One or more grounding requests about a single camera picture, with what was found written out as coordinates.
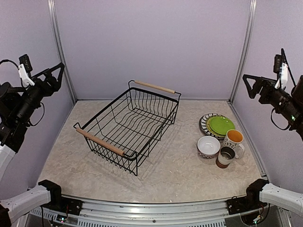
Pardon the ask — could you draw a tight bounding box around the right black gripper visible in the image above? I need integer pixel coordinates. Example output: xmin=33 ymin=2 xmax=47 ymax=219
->
xmin=243 ymin=73 xmax=303 ymax=126

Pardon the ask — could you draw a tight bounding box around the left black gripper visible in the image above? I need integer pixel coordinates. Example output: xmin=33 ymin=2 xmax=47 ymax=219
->
xmin=14 ymin=62 xmax=64 ymax=123

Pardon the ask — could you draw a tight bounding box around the green plate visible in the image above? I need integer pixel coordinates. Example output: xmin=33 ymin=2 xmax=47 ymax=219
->
xmin=209 ymin=116 xmax=235 ymax=136

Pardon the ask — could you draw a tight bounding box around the white calligraphy cup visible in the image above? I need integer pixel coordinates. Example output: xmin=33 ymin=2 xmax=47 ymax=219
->
xmin=223 ymin=129 xmax=246 ymax=159

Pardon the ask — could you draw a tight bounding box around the woven bamboo tray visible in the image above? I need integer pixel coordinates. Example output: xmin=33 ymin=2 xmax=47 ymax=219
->
xmin=206 ymin=116 xmax=225 ymax=139

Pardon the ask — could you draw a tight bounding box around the white blue-striped plate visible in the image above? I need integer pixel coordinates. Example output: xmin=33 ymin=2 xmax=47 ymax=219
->
xmin=199 ymin=113 xmax=229 ymax=138

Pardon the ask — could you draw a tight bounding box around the brown white small cup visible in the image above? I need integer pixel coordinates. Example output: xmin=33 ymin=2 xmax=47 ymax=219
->
xmin=215 ymin=147 xmax=235 ymax=168

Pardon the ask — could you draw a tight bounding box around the white ceramic bowl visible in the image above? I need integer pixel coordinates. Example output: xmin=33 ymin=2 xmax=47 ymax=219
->
xmin=196 ymin=136 xmax=221 ymax=154

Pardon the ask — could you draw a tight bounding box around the blue white patterned bowl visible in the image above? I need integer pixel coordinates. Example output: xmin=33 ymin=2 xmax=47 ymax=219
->
xmin=197 ymin=150 xmax=219 ymax=159

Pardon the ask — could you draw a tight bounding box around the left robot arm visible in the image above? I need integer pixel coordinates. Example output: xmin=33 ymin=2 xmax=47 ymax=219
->
xmin=0 ymin=63 xmax=66 ymax=227

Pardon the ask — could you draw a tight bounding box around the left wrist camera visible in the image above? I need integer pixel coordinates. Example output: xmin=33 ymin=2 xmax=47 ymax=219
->
xmin=18 ymin=54 xmax=35 ymax=88

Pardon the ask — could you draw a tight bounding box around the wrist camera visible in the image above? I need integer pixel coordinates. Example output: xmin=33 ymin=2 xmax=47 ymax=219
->
xmin=273 ymin=48 xmax=288 ymax=90
xmin=18 ymin=54 xmax=35 ymax=88

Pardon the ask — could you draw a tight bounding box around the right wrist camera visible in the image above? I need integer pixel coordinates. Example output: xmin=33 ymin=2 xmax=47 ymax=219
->
xmin=273 ymin=48 xmax=288 ymax=90

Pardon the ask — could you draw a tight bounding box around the left aluminium corner post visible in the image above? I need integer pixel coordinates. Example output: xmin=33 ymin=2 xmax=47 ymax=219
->
xmin=47 ymin=0 xmax=77 ymax=105

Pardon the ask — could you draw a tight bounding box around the aluminium corner post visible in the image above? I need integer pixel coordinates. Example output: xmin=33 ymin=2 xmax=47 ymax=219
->
xmin=47 ymin=0 xmax=77 ymax=105
xmin=229 ymin=0 xmax=257 ymax=105

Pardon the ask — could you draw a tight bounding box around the right aluminium corner post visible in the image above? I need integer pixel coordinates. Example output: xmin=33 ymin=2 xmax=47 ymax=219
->
xmin=229 ymin=0 xmax=257 ymax=105

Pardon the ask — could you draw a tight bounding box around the black wire dish rack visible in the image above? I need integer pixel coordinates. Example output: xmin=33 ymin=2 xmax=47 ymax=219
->
xmin=73 ymin=80 xmax=181 ymax=175

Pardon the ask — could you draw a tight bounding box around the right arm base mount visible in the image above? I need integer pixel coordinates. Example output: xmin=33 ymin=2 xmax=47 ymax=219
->
xmin=226 ymin=192 xmax=267 ymax=215

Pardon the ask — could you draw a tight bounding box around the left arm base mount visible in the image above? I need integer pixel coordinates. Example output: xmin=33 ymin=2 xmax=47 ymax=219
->
xmin=42 ymin=191 xmax=83 ymax=216

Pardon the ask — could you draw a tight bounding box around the aluminium front rail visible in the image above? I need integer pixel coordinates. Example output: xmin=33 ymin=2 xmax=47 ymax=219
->
xmin=22 ymin=196 xmax=292 ymax=227

